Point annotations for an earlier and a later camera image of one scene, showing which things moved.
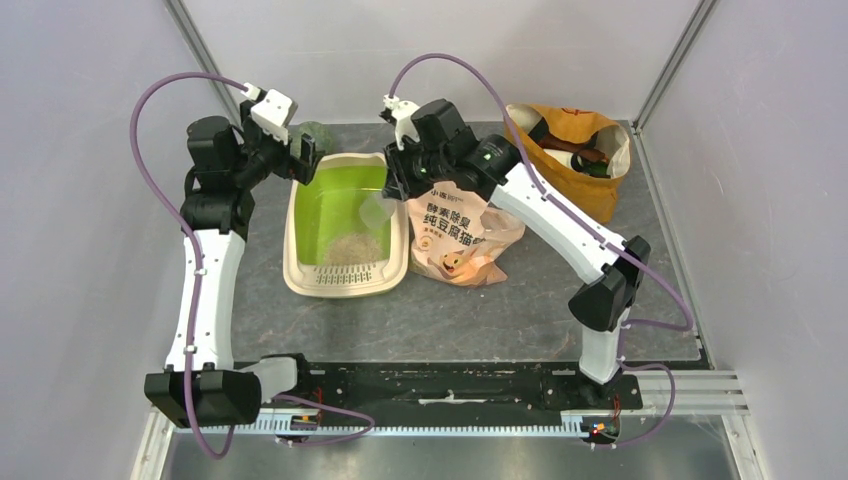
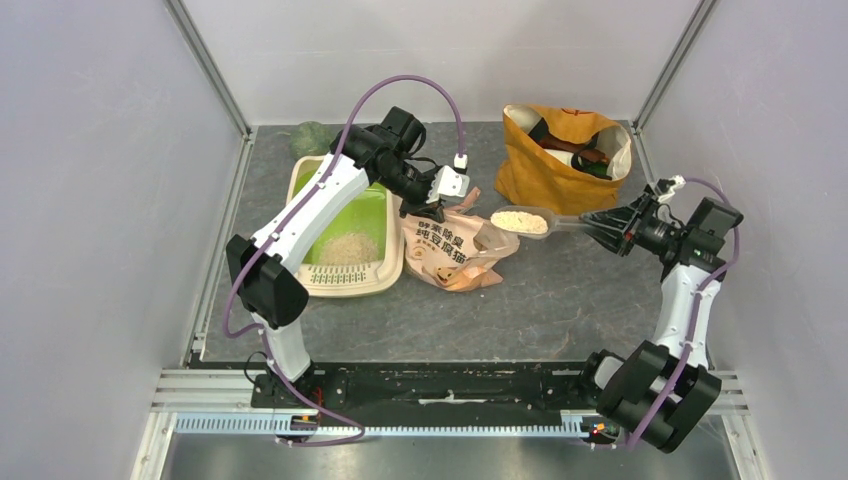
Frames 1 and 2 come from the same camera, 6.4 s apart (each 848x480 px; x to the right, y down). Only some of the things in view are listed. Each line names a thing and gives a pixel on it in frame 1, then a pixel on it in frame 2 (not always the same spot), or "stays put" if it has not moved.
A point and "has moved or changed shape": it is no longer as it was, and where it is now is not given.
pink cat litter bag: (455, 240) stays put
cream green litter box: (328, 249) stays put
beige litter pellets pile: (354, 249) stays put
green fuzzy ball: (313, 129) stays put
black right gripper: (399, 180) to (634, 224)
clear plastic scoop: (376, 210) has moved or changed shape
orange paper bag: (575, 158) stays put
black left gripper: (299, 169) to (432, 212)
